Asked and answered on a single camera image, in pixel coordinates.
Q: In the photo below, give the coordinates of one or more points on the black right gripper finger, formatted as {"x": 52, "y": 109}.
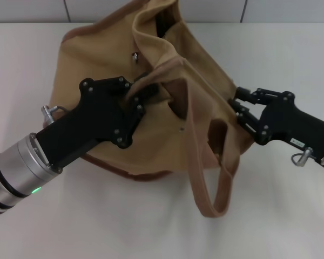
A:
{"x": 259, "y": 95}
{"x": 251, "y": 118}

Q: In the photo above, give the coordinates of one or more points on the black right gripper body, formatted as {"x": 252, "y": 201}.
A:
{"x": 294, "y": 121}

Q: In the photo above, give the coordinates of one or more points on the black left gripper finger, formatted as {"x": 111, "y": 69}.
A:
{"x": 118, "y": 85}
{"x": 136, "y": 113}

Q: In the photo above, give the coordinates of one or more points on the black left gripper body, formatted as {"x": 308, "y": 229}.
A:
{"x": 91, "y": 121}

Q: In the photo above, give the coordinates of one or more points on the khaki canvas food bag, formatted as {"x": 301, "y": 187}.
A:
{"x": 102, "y": 48}

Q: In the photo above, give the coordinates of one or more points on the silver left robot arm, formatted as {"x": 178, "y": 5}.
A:
{"x": 16, "y": 172}

